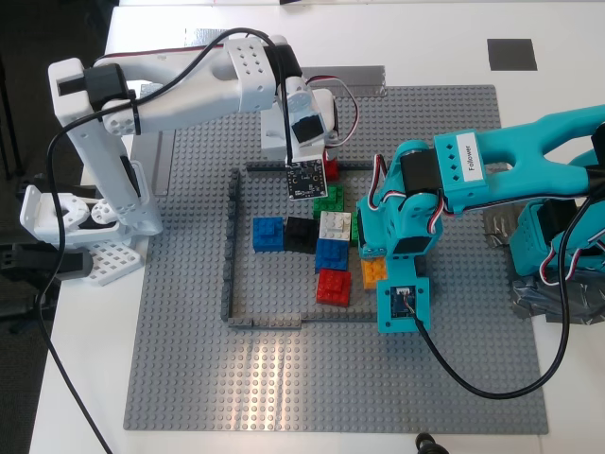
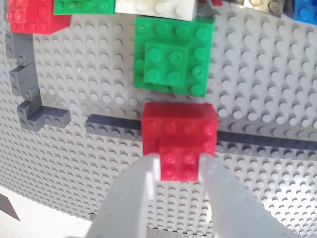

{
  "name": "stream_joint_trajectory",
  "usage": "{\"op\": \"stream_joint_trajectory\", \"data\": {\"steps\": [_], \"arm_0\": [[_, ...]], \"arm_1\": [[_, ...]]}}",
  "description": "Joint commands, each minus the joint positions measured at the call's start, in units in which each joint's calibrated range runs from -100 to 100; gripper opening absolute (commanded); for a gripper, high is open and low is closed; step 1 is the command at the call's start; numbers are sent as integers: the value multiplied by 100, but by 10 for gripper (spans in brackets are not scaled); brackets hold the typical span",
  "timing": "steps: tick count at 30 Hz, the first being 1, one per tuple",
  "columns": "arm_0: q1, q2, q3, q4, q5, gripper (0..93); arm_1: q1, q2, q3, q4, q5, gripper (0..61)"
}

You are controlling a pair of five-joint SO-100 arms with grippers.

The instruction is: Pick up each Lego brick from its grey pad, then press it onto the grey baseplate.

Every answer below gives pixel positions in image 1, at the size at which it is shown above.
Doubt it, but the white lego cube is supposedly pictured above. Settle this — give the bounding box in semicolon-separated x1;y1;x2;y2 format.
319;211;354;246

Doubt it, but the servo wire bundle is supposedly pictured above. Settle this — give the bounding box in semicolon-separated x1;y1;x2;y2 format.
371;153;393;209
538;188;605;288
305;75;360;148

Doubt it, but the large grey lego baseplate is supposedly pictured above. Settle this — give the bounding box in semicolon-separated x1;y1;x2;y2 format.
123;84;550;434

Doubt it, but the silver duct tape strip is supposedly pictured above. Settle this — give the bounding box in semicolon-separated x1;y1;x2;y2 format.
302;64;388;97
183;26;228;47

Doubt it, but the silver duct tape patch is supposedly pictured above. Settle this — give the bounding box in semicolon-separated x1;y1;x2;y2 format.
481;198;526;250
508;271;605;327

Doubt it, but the black tape square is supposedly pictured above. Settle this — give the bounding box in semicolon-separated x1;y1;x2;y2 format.
486;38;539;72

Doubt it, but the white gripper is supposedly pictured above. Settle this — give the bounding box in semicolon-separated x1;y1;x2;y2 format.
261;78;339;165

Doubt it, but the orange lego cube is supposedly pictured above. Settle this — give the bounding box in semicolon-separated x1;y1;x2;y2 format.
361;257;389;290

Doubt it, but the red lego cube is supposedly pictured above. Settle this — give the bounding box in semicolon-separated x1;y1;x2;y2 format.
315;268;354;306
322;147;340;181

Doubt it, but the dark grey brick wall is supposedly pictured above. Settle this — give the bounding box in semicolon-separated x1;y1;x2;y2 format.
227;311;379;330
245;160;374;172
221;168;243;323

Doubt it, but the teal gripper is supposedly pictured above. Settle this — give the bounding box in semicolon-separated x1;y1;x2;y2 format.
354;188;445;281

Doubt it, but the black lego cube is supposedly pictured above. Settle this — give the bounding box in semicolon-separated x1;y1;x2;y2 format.
283;216;320;254

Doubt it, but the black camera cable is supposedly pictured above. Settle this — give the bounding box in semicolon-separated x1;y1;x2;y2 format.
410;179;599;398
35;27;303;454

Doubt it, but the blue lego cube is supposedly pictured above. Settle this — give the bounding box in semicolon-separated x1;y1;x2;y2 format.
314;238;350;274
252;216;286;254

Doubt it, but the black table clamp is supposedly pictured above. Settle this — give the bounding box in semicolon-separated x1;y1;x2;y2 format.
0;243;94;323

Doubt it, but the black camera circuit board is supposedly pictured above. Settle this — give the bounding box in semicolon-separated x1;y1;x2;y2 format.
285;159;329;202

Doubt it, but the black knob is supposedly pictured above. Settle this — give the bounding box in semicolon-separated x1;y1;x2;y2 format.
414;432;455;454

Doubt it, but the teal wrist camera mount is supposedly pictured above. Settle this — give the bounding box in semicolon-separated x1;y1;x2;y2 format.
376;277;432;335

